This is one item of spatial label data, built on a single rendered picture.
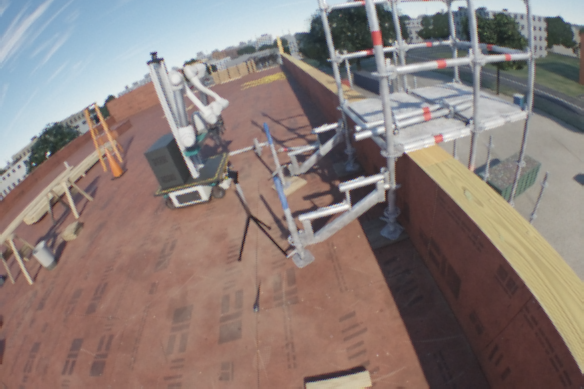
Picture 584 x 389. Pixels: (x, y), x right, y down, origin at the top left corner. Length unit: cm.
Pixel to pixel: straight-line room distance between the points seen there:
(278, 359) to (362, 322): 55
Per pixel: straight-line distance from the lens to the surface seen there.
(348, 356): 158
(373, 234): 205
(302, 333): 168
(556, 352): 111
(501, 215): 129
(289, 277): 192
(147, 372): 209
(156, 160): 305
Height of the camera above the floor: 151
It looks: 29 degrees down
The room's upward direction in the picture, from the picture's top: 16 degrees counter-clockwise
